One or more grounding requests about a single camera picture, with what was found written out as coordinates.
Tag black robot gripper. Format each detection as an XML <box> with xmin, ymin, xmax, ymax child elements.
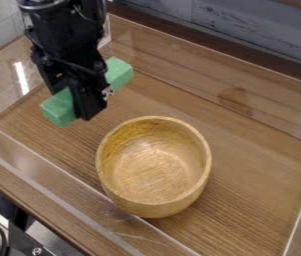
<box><xmin>23</xmin><ymin>3</ymin><xmax>109</xmax><ymax>121</ymax></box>

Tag green rectangular block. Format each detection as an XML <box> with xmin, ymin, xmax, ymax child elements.
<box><xmin>41</xmin><ymin>57</ymin><xmax>134</xmax><ymax>128</ymax></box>

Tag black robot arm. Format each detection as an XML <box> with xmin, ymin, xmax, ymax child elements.
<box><xmin>17</xmin><ymin>0</ymin><xmax>109</xmax><ymax>120</ymax></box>

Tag brown wooden bowl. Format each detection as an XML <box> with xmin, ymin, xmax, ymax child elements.
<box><xmin>95</xmin><ymin>116</ymin><xmax>213</xmax><ymax>218</ymax></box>

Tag clear acrylic tray wall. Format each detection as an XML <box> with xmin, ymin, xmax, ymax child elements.
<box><xmin>0</xmin><ymin>130</ymin><xmax>194</xmax><ymax>256</ymax></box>

